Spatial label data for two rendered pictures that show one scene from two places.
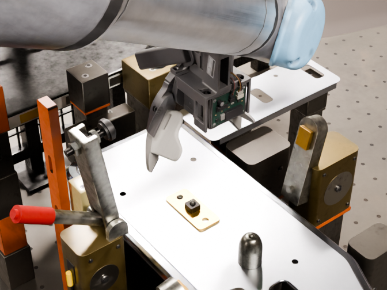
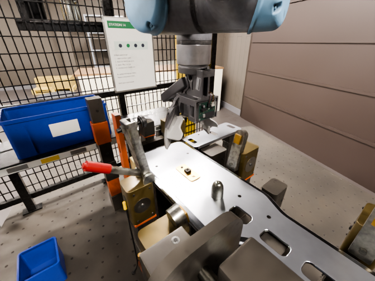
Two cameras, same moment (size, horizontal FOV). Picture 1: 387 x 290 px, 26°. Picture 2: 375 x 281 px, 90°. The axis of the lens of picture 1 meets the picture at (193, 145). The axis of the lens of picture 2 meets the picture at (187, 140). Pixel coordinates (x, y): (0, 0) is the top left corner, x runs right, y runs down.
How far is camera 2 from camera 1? 0.62 m
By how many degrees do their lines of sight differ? 11
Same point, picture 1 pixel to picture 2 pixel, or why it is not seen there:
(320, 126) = (245, 132)
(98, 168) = (136, 141)
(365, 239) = (269, 185)
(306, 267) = (245, 199)
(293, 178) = (232, 158)
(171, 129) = (177, 125)
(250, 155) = (210, 153)
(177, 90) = (180, 103)
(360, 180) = not seen: hidden behind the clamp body
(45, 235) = not seen: hidden behind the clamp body
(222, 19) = not seen: outside the picture
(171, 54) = (177, 85)
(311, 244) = (245, 187)
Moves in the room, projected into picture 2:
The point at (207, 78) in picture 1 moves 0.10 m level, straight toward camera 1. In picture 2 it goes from (195, 92) to (197, 106)
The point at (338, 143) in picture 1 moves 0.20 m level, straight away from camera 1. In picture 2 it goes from (249, 144) to (246, 122)
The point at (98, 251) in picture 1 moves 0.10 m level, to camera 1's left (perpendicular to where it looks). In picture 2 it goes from (138, 190) to (96, 190)
